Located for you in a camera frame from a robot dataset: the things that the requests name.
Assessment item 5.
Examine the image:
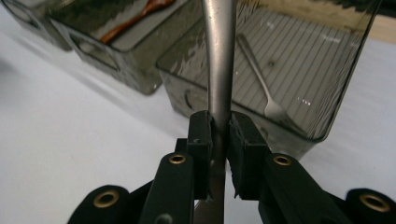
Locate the wide-handled metal utensil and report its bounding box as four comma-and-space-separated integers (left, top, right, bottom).
194, 0, 238, 224

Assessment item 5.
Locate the wooden spoon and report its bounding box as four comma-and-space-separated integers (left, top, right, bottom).
99, 0, 177, 45

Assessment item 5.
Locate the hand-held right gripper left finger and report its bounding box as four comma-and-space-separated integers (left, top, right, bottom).
186, 109, 215, 201

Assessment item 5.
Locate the slim metal fork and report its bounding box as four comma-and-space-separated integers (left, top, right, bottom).
235, 32, 292, 124

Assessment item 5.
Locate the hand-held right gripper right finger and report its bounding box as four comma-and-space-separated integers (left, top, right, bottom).
228, 111, 272, 201

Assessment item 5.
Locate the smoky clear plastic bin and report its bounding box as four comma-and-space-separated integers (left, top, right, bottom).
0, 0, 75, 52
46, 0, 207, 96
155, 0, 384, 161

